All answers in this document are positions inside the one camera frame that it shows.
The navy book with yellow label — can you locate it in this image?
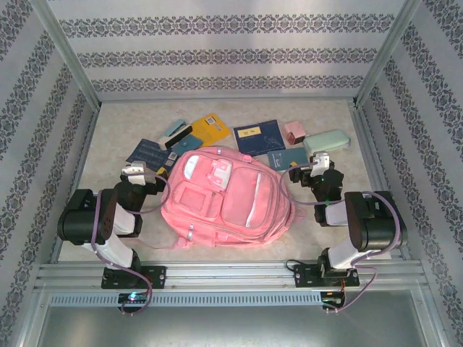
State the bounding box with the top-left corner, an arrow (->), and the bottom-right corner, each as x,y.
233,119 -> 286,157

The aluminium table side rail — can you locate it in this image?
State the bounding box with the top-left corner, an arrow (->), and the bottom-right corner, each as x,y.
50,104 -> 101,265
347,100 -> 413,262

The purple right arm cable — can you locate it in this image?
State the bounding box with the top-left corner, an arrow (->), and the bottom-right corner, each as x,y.
280,162 -> 408,314

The light blue stapler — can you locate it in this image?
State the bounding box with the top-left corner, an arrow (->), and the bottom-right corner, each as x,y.
158,120 -> 192,151

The aluminium table back rail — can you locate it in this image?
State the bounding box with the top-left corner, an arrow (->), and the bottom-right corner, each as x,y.
97,94 -> 357,105

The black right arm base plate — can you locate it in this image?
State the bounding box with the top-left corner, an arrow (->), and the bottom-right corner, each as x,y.
293,263 -> 360,289

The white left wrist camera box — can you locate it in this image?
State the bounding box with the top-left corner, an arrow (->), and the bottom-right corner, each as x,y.
121,161 -> 149,184

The grey metal shelf panel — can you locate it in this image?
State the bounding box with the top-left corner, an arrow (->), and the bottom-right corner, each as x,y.
35,306 -> 431,347

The small teal snap wallet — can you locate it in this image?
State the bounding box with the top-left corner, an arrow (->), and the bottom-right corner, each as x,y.
169,134 -> 202,157

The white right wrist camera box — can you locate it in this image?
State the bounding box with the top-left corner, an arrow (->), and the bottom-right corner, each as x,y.
309,151 -> 332,178

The small teal notebook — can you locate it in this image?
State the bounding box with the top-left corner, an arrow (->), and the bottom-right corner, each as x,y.
267,147 -> 310,173

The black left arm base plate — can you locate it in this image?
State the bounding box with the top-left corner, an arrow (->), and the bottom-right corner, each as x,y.
101,265 -> 167,290

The navy book with white lines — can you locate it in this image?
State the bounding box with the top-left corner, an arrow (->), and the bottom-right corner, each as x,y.
125,137 -> 178,171

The pink backpack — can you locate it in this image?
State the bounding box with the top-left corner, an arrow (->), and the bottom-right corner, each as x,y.
140,145 -> 307,251

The left controller board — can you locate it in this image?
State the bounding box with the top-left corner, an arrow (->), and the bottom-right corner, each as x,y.
118,292 -> 149,305

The right controller board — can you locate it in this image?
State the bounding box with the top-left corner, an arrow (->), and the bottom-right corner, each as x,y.
321,291 -> 347,309

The pink pencil sharpener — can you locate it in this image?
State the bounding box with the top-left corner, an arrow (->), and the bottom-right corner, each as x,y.
283,121 -> 307,146

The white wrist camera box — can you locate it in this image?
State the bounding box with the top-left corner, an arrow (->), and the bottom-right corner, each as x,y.
121,161 -> 149,184
309,151 -> 332,178

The aluminium mounting rail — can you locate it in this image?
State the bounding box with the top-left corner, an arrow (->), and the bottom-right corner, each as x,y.
35,260 -> 423,291

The grey slotted cable duct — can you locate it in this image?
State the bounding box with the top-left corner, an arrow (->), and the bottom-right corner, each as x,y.
48,291 -> 323,307

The aluminium frame post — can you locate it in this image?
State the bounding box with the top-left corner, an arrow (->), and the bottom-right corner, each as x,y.
352,0 -> 423,108
28,0 -> 103,109

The mint green pencil case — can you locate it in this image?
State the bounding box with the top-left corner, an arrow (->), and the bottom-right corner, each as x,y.
302,129 -> 352,157

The controller board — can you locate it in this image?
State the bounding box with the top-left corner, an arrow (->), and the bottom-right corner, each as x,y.
321,291 -> 347,309
118,292 -> 149,305

